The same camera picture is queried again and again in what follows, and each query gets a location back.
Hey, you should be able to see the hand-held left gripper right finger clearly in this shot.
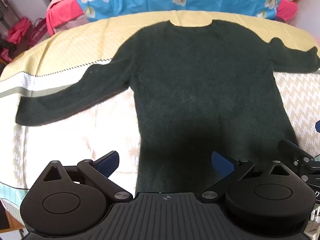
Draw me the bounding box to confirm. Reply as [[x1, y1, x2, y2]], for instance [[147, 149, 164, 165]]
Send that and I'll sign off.
[[200, 151, 297, 202]]

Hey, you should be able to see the dark green knit sweater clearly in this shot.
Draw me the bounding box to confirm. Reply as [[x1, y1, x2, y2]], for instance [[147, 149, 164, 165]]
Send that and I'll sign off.
[[15, 19, 320, 196]]

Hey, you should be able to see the dark red patterned bag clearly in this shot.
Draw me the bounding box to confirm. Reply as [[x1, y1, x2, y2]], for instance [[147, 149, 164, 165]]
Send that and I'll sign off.
[[27, 17, 48, 47]]

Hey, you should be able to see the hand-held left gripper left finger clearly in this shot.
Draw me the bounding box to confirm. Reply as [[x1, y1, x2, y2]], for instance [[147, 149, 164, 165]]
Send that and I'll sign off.
[[43, 151, 134, 203]]

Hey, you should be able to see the yellow and white patterned blanket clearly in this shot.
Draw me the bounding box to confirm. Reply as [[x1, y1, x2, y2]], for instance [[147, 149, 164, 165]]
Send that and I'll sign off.
[[0, 11, 320, 207]]

